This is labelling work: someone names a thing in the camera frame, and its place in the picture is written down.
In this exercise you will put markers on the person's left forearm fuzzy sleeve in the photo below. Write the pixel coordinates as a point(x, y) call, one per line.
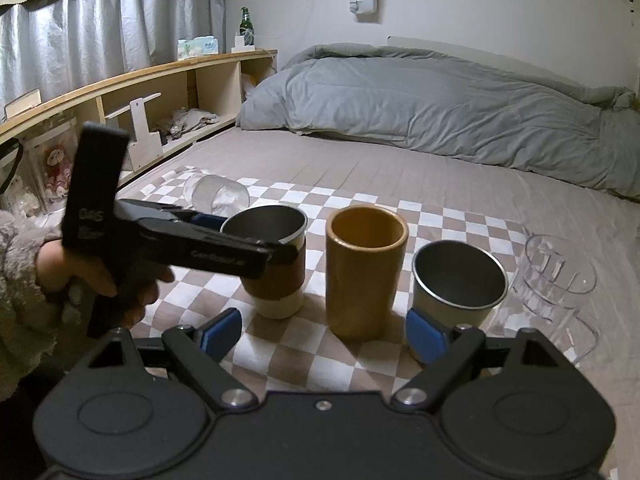
point(20, 285)

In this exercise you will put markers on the grey duvet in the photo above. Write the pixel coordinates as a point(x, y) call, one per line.
point(425, 105)

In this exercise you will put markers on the crumpled grey cloth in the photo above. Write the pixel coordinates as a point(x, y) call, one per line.
point(187, 121)

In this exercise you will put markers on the pale green tissue box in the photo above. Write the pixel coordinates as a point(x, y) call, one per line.
point(198, 46)

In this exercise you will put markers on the clear box with dolls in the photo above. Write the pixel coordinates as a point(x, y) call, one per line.
point(52, 165)

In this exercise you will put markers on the clear ribbed glass cup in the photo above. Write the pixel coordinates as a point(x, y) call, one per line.
point(220, 195)

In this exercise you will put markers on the person's left hand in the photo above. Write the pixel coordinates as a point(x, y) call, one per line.
point(75, 272)

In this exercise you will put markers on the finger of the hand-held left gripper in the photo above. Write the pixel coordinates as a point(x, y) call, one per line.
point(282, 254)
point(207, 220)

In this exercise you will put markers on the tall brown wooden cup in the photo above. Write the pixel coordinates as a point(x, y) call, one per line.
point(361, 285)

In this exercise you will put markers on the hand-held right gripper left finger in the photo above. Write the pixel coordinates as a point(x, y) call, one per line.
point(222, 334)

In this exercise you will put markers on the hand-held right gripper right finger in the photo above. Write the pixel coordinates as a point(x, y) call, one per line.
point(424, 336)

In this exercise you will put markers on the plain steel cup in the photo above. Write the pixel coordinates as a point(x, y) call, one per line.
point(460, 311)

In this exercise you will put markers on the steel cup with brown sleeve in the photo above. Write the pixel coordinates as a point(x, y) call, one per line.
point(280, 291)

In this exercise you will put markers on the pale wooden stand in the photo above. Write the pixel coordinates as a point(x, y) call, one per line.
point(142, 135)

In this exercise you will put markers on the wooden bedside shelf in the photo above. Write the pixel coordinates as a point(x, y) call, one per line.
point(150, 73)

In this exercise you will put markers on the white bottle holder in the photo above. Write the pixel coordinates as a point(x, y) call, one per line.
point(242, 45)

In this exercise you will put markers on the green glass bottle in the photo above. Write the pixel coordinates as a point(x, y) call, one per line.
point(246, 22)

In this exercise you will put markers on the beige flat box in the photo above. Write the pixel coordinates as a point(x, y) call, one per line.
point(22, 104)

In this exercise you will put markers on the brown white checkered cloth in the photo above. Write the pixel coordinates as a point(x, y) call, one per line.
point(320, 200)

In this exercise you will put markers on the clear plastic mug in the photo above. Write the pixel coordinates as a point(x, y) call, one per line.
point(550, 291)

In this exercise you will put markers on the grey curtain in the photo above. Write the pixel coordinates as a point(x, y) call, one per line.
point(75, 35)

